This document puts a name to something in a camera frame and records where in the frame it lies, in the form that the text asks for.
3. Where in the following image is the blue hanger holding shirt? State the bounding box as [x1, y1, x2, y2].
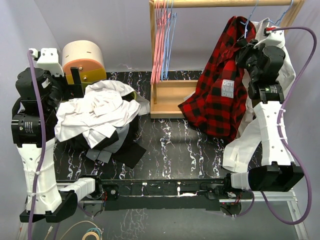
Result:
[268, 0, 294, 27]

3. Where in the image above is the white shirt on hanger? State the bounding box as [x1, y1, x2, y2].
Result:
[222, 31, 296, 173]

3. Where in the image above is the aluminium frame rail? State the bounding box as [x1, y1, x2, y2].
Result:
[32, 193, 308, 240]

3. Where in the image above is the pink wire hanger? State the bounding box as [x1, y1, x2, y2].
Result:
[150, 0, 172, 86]

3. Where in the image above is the wooden clothes rack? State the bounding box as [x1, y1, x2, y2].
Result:
[149, 0, 305, 119]

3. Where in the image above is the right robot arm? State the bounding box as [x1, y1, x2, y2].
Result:
[222, 42, 304, 199]

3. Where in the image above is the black garment in pile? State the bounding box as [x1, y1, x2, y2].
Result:
[66, 122, 146, 169]

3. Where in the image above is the green laundry basket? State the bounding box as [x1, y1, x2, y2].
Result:
[129, 91, 137, 100]

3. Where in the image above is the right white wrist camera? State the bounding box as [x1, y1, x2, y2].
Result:
[253, 27, 286, 49]

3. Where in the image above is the cream cylindrical drum toy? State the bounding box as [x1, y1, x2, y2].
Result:
[62, 40, 107, 85]

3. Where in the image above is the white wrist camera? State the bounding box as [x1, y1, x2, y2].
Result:
[29, 48, 64, 77]
[253, 27, 286, 49]

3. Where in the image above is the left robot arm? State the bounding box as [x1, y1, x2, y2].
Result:
[11, 67, 104, 223]

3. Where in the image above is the red black plaid shirt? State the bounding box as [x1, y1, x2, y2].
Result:
[178, 16, 256, 142]

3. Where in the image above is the light blue wire hanger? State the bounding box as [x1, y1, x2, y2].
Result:
[241, 0, 259, 39]

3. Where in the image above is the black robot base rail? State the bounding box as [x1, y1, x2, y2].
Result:
[74, 177, 254, 212]

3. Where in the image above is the coiled beige cable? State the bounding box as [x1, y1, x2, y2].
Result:
[45, 220, 104, 240]

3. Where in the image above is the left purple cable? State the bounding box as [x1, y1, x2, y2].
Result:
[26, 49, 96, 240]

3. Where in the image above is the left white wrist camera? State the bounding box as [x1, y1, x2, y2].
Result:
[29, 48, 64, 77]

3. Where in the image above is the grey garment in pile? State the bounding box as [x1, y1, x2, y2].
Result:
[86, 124, 130, 163]

